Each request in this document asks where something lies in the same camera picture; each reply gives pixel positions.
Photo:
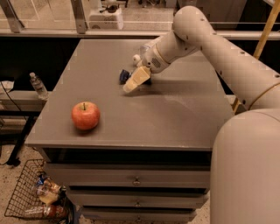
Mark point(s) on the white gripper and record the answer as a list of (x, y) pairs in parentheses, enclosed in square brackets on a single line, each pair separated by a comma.
[(153, 60)]

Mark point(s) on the blue rxbar blueberry wrapper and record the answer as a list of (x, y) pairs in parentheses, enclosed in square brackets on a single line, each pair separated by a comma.
[(125, 75)]

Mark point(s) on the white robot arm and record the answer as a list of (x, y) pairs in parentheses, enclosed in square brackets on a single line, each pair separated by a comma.
[(245, 166)]

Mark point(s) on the red apple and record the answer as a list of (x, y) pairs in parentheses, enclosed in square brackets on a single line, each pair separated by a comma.
[(85, 115)]

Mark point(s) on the clear plastic water bottle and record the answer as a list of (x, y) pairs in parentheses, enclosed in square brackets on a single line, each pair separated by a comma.
[(140, 54)]

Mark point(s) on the grey drawer cabinet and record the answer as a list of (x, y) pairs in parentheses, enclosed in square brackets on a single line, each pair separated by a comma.
[(148, 159)]

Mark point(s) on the small water bottle on shelf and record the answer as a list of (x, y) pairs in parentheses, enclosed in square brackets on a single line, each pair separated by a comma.
[(38, 86)]

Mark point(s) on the grey side shelf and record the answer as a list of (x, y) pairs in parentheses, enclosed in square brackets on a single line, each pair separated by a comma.
[(21, 100)]

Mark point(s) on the metal railing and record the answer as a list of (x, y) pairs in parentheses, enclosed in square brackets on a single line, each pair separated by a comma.
[(69, 18)]

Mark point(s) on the snack bags in basket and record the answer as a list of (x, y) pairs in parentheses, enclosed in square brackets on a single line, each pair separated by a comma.
[(47, 190)]

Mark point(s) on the plastic bottle in basket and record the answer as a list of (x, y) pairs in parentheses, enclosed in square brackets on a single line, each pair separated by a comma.
[(46, 212)]

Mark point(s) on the black wire basket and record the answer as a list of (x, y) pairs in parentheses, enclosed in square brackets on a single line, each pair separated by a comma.
[(23, 196)]

